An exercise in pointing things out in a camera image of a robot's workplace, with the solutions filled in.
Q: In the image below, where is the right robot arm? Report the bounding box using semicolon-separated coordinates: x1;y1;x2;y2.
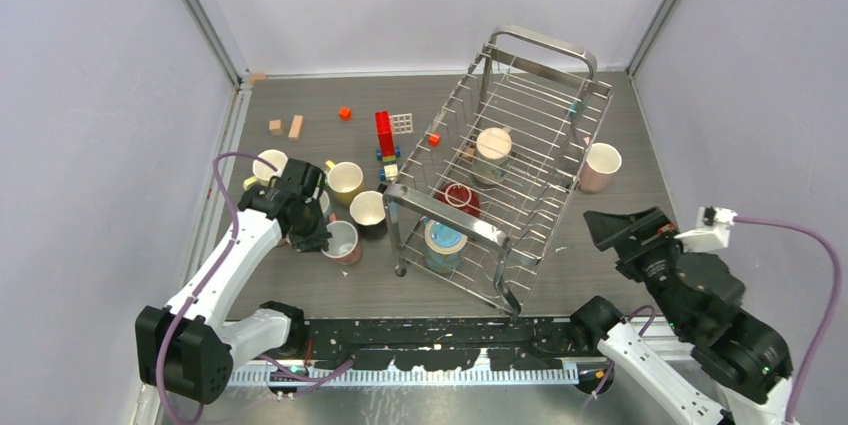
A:
570;207;793;424

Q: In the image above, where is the dark red mug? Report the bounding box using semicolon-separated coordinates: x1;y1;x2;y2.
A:
434;182;482;218

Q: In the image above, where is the blue butterfly mug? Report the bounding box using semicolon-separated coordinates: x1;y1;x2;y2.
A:
424;220;468;275

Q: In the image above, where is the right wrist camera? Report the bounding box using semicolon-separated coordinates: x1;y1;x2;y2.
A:
675;206;737;253

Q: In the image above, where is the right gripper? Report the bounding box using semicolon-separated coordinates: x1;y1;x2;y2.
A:
581;201;692;331

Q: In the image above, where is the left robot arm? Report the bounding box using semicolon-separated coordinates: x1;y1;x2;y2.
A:
135;159;331;405

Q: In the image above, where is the pale yellow faceted mug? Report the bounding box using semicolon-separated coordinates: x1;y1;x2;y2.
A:
242;149;288;191

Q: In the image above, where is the long wooden block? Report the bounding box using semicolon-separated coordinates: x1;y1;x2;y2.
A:
288;115;304;141

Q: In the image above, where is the small orange block in rack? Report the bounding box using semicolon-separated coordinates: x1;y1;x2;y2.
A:
428;133;441;147

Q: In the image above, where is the light blue faceted mug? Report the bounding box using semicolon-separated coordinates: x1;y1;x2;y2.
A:
319;191;336;223

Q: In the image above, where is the corner wooden block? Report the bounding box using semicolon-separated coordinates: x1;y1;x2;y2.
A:
248;74;267;84

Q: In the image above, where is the black mug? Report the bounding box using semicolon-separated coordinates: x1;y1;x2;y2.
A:
349;191;387;240

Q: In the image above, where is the pink faceted mug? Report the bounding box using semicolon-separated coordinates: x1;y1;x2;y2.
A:
578;143;623;193

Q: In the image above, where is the red block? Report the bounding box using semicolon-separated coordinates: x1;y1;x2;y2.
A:
375;111;396;160

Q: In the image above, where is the steel wire dish rack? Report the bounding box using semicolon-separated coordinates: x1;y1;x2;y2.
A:
384;25;613;317

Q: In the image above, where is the salmon pink mug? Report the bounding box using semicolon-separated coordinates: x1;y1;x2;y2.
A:
321;220;363;266

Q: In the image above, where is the small wooden cube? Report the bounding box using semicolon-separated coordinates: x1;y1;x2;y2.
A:
268;119;285;136

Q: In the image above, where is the cream mug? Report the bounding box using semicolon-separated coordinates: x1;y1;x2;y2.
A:
471;127;513;186

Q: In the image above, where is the small white wire basket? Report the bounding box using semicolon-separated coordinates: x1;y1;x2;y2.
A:
389;113;414;135

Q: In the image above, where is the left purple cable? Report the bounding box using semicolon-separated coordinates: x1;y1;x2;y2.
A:
154;151;280;425

